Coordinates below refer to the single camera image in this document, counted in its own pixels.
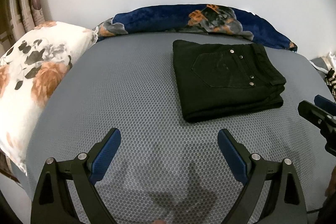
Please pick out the grey mesh mattress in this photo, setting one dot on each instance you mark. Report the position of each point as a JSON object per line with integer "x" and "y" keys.
{"x": 166, "y": 168}

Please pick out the black white striped cloth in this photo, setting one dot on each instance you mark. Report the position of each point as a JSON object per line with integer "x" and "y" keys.
{"x": 330, "y": 80}

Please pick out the grey cloth with white trim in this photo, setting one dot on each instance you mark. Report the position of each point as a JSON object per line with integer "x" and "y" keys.
{"x": 324, "y": 64}

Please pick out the blue floral blanket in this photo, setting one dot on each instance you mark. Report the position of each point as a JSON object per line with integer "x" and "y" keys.
{"x": 200, "y": 19}

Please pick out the person's right hand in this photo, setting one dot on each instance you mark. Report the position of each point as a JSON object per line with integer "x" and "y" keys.
{"x": 332, "y": 184}

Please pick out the white floral pillow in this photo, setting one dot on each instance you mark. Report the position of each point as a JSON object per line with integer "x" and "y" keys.
{"x": 31, "y": 70}

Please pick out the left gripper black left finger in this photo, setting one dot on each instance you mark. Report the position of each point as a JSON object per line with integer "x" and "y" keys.
{"x": 52, "y": 201}

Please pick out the black pants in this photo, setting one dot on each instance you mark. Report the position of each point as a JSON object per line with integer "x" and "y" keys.
{"x": 221, "y": 80}

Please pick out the patterned curtain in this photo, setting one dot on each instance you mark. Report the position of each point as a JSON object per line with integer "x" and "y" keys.
{"x": 23, "y": 1}

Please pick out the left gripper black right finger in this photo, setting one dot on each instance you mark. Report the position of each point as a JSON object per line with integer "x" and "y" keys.
{"x": 285, "y": 202}

